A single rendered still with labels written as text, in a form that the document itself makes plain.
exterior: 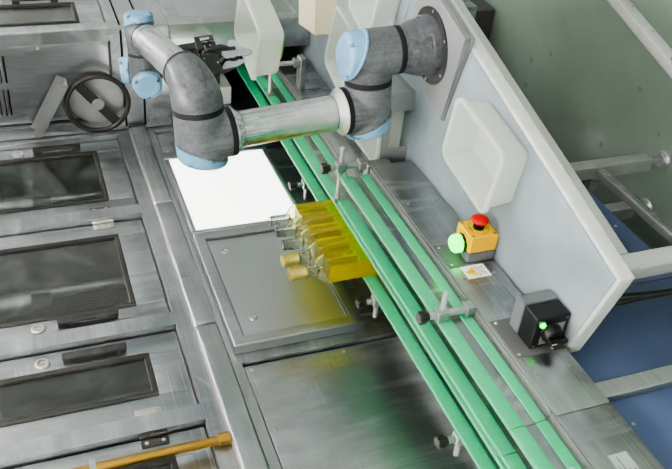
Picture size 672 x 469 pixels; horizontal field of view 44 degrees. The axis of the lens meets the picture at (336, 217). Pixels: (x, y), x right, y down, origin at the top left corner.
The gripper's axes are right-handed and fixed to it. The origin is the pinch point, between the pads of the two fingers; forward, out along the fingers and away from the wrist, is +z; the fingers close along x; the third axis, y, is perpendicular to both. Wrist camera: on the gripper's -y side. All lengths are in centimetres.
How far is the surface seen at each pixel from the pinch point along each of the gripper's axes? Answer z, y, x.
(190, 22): -8.8, 43.5, 18.3
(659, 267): 53, -112, -24
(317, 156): 15.0, -19.7, 25.3
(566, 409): 27, -128, -11
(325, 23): 30.6, 22.6, 10.9
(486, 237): 33, -84, -7
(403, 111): 33.4, -34.1, -0.8
